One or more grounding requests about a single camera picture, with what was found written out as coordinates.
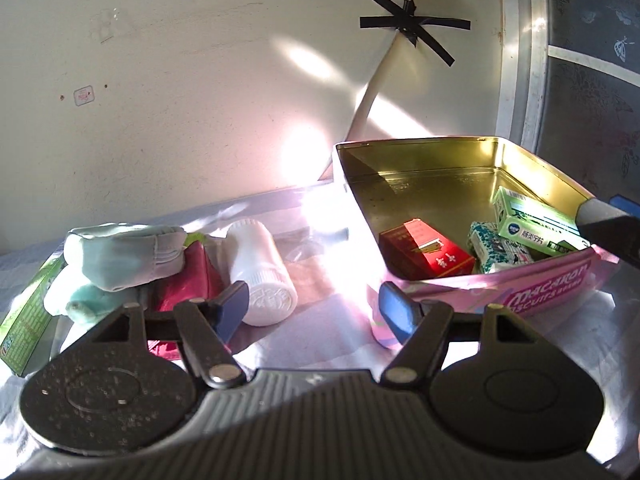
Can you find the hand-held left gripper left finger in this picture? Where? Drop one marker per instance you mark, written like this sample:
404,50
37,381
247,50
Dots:
232,307

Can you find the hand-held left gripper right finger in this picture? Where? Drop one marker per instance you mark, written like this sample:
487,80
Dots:
395,310

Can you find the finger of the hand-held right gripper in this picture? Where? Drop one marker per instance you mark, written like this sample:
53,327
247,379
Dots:
610,225

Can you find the white plastic bottle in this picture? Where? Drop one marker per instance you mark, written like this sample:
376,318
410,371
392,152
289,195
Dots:
260,270

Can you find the magenta packet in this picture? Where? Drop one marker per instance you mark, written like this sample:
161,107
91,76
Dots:
185,275

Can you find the green wipes packet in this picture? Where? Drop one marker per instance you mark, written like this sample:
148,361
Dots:
192,241

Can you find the white and green box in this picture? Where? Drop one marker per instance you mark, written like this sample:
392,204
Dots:
530,222

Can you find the pink biscuit tin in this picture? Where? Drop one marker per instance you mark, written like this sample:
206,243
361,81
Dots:
550,290

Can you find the mint fabric pouch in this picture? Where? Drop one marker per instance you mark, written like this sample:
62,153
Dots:
120,257

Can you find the teal cloth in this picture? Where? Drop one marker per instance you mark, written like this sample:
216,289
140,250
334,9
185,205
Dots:
85,300

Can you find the long green box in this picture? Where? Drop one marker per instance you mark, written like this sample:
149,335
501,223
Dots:
27,320

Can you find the red cigarette box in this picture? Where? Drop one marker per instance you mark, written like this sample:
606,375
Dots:
425,250

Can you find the teal patterned box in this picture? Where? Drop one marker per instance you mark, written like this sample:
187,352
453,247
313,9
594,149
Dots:
495,247

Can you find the black tape cross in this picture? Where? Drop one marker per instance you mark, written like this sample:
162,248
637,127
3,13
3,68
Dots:
407,25

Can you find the clear tape piece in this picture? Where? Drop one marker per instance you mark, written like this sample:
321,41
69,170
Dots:
110,25

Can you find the metal door frame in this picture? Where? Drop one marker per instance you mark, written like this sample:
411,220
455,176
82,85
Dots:
515,60

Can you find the small wall sticker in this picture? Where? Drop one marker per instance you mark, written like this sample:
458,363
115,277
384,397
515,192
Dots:
83,96

